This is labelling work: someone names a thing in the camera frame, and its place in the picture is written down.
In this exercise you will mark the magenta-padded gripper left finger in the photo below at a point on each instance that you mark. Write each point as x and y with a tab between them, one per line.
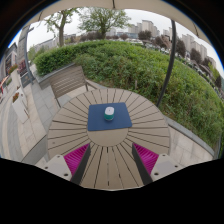
75	160

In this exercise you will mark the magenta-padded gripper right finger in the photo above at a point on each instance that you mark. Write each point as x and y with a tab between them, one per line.
148	159

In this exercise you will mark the white and teal computer mouse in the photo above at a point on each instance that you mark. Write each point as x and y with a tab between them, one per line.
109	112

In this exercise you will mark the dark blue mouse pad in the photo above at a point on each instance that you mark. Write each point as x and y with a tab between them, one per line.
96	120

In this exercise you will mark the white planter box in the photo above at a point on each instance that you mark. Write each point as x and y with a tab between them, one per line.
20	108

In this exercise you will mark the slatted beige outdoor chair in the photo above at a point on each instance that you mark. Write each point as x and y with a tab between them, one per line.
68	80

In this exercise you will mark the green hedge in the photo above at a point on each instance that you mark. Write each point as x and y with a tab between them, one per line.
133	66

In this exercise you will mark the curved black umbrella pole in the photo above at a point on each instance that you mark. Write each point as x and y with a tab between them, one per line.
170	60

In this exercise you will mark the grey sign pillar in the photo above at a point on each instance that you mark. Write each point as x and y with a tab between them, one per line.
22	53

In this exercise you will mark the distant apartment buildings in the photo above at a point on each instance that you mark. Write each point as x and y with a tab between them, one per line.
188	43

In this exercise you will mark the tall thin-leaved tree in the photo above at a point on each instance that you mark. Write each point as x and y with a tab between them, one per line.
61	30

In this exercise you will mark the round leafy green tree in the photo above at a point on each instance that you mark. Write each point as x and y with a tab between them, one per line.
100	18

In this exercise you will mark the beige umbrella canopy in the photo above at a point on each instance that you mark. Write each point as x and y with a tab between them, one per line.
100	3

